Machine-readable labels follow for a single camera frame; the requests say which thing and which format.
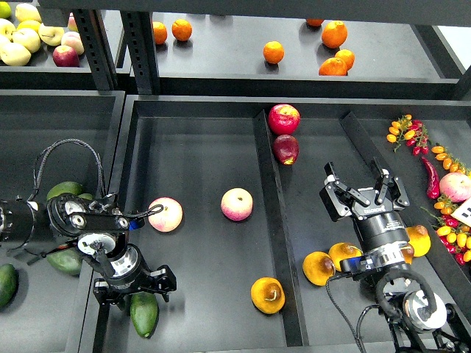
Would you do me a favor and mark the dark red apple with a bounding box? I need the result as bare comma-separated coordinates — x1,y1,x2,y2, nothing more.
272,135,300,165

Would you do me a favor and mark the cherry tomato bunch bottom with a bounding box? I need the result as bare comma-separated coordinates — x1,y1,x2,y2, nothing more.
421,195,470,266

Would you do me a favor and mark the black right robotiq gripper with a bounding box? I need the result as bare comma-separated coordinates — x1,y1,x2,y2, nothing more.
319,157,410,254

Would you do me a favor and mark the white label card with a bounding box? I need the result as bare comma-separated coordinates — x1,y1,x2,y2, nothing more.
451,199,471,227

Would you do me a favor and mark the red apple on shelf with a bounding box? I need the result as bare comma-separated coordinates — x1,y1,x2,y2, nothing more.
52,45,79,67

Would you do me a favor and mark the orange on shelf right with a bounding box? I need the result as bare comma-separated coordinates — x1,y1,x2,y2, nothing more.
335,49,355,71

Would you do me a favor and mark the orange tomato bunch middle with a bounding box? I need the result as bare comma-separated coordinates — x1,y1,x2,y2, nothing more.
431,144,470,177

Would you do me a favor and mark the black tray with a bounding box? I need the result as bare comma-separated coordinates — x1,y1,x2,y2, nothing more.
91,96,470,352
1,90,124,352

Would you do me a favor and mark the black shelf upright left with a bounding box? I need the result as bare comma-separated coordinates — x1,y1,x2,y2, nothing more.
72,9,118,90

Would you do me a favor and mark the red chili pepper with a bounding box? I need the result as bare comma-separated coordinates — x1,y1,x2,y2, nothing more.
421,157,440,199

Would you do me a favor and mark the pink apple centre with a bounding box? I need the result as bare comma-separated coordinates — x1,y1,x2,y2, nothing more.
221,188,253,221

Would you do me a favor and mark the large orange on shelf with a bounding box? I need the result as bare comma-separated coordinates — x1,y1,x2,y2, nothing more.
322,21,348,49

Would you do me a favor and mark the bright red apple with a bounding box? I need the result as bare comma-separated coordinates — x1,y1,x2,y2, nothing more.
268,104,301,135

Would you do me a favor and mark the pale peach on shelf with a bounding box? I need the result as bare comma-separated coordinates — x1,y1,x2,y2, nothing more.
61,32,85,56

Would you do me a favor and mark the cherry tomato bunch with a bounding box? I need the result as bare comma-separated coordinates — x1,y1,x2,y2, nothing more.
386,114,429,156
421,195,470,266

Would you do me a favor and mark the orange on shelf front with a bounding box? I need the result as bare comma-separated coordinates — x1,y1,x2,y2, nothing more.
319,57,348,76

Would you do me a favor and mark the yellow pear under gripper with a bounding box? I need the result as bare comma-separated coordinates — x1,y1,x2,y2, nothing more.
400,243,414,265

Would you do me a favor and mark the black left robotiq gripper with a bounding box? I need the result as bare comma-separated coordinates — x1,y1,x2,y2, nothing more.
93,244,177,312

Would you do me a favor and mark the pink apple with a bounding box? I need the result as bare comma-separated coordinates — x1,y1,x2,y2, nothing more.
221,188,253,221
148,197,183,232
439,172,470,202

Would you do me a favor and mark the cherry tomato bunch top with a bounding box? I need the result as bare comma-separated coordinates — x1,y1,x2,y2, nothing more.
386,114,429,156

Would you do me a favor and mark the pink apple far right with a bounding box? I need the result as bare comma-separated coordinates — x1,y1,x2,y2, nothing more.
439,172,470,202

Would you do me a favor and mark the green avocado top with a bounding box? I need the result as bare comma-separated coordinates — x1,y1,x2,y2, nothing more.
46,181,84,201

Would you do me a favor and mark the orange on shelf centre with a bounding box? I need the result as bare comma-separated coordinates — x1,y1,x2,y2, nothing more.
263,41,285,65

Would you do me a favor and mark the orange on shelf top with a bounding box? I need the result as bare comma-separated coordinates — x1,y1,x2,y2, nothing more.
305,18,324,27

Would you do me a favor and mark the black shelf upright post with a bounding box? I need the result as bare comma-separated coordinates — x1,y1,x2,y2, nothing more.
120,10,160,95

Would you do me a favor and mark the pink apple left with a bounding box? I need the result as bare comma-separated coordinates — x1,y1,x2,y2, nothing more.
148,197,183,232

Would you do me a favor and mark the black middle tray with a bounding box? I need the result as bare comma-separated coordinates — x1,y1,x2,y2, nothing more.
91,96,470,352

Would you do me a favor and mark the black left tray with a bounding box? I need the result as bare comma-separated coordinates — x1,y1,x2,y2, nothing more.
1,90,124,352

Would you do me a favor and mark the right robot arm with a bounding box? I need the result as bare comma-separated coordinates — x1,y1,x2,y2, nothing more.
319,160,470,352

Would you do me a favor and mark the orange on shelf left edge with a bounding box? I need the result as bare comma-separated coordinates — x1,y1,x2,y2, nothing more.
152,21,168,45

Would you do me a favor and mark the dark green avocado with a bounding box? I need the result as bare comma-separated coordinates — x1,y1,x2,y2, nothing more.
130,292,159,338

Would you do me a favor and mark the green avocado bottom left edge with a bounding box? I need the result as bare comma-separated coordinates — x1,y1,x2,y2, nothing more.
0,263,18,308

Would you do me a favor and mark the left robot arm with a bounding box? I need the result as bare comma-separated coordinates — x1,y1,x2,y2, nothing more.
1,140,177,305

